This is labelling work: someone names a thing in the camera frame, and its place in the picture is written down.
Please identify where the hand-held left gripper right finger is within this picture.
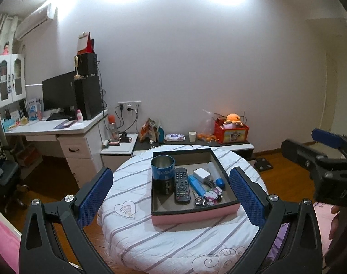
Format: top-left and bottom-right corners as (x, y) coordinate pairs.
(229, 167), (322, 274)

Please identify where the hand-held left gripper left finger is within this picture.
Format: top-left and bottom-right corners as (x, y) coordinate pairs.
(19, 167), (114, 274)

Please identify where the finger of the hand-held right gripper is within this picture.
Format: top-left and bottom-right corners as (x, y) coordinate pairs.
(281, 139), (328, 169)
(311, 129), (347, 160)

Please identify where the key bunch with pink tag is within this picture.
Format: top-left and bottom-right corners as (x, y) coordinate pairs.
(203, 178), (224, 206)

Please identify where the white tube with blue cap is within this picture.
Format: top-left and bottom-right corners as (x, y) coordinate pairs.
(207, 162), (226, 189)

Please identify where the white charger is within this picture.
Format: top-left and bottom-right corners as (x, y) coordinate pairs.
(193, 168), (211, 182)

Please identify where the light blue toothbrush case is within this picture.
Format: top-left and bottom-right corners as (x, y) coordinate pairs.
(188, 175), (205, 197)

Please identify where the black remote control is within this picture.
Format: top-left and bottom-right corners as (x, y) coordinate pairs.
(174, 168), (191, 205)

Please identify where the blue and black cup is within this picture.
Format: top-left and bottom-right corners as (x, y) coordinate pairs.
(151, 155), (176, 196)

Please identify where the person's right hand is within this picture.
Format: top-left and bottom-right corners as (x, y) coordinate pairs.
(327, 205), (345, 263)

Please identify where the black bathroom scale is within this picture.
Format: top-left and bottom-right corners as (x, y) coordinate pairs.
(254, 158), (274, 172)

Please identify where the pale door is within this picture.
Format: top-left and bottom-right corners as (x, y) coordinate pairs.
(323, 20), (347, 146)

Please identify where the white nightstand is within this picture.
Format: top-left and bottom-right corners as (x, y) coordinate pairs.
(101, 133), (139, 164)

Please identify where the white desk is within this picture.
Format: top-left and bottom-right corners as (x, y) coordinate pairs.
(5, 109), (109, 189)

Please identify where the red toy box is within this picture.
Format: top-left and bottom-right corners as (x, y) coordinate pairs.
(214, 117), (249, 144)

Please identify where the clear bottle with orange cap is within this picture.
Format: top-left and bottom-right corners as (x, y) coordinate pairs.
(108, 114), (120, 142)

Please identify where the orange plush toy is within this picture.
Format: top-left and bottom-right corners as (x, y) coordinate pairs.
(223, 113), (244, 129)

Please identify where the dark mouse pad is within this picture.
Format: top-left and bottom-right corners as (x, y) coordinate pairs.
(53, 119), (78, 129)

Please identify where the round table, striped cloth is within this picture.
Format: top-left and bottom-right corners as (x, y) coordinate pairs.
(97, 148), (269, 269)

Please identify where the orange snack bag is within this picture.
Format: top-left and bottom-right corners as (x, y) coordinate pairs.
(138, 118), (158, 143)

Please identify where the clear plastic bag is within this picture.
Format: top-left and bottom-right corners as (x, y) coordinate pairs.
(202, 109), (219, 140)

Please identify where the black keyboard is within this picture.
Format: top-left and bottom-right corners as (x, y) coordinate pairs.
(46, 113), (70, 121)

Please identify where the office chair with leopard cushion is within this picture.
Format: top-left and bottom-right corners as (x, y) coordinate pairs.
(0, 128), (28, 209)

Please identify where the black computer tower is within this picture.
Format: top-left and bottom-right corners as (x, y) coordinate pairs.
(74, 76), (103, 120)

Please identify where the pink bedding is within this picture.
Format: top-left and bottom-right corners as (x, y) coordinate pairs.
(0, 200), (347, 274)

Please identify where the blue and white carton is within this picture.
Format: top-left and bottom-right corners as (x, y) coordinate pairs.
(27, 98), (43, 120)

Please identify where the black computer monitor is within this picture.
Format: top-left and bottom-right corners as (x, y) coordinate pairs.
(42, 71), (78, 117)

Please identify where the black speaker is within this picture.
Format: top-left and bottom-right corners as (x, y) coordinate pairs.
(74, 53), (98, 77)

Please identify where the white glass-door cabinet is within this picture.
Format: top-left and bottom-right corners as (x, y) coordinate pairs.
(0, 54), (27, 109)

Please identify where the white desk calendar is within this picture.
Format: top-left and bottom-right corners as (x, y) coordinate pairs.
(78, 33), (90, 52)

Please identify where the white air conditioner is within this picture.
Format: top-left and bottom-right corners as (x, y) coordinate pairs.
(15, 3), (58, 40)

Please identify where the black power cable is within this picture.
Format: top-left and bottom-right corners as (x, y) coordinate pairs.
(114, 105), (126, 129)

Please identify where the white wall outlet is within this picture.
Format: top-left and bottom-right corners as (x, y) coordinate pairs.
(118, 101), (142, 112)

